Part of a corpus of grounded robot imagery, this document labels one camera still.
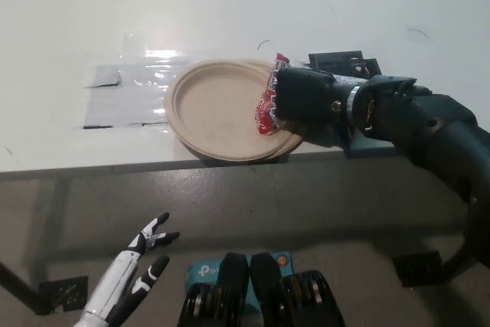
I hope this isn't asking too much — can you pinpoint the sunflower seed bag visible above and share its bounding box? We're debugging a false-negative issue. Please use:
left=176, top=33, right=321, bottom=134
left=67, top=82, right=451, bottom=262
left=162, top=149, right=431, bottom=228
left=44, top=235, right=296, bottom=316
left=252, top=53, right=303, bottom=136

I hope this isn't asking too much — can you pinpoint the clear plastic sheet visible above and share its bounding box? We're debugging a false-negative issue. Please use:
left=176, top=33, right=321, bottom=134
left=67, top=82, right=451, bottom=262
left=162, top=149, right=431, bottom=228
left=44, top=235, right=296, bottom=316
left=70, top=51, right=192, bottom=129

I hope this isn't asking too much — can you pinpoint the black floor foot plate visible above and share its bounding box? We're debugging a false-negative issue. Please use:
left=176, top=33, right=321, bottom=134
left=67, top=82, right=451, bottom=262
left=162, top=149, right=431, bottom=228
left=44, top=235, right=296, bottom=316
left=38, top=275, right=89, bottom=312
left=393, top=250, right=445, bottom=288

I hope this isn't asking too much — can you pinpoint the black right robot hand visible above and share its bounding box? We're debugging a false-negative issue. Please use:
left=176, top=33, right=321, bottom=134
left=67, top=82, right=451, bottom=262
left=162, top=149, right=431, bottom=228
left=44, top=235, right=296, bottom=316
left=273, top=67, right=359, bottom=150

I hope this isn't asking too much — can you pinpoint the beige paper plate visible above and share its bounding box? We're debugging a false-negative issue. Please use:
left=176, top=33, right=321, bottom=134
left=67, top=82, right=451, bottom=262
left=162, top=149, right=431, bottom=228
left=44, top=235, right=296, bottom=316
left=191, top=57, right=306, bottom=163
left=164, top=57, right=303, bottom=162

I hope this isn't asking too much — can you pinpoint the black tape patch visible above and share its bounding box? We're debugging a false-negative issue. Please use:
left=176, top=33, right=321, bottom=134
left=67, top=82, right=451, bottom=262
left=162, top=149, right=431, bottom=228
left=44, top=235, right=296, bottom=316
left=308, top=50, right=384, bottom=83

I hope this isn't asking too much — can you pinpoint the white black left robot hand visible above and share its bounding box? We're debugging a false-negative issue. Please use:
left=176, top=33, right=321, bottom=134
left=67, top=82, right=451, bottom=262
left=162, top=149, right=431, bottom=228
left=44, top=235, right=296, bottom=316
left=82, top=211, right=181, bottom=326

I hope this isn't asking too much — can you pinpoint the black table leg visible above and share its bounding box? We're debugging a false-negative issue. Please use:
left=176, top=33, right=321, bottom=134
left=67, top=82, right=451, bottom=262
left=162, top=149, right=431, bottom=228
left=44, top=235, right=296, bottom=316
left=0, top=261, right=43, bottom=315
left=439, top=242, right=490, bottom=271

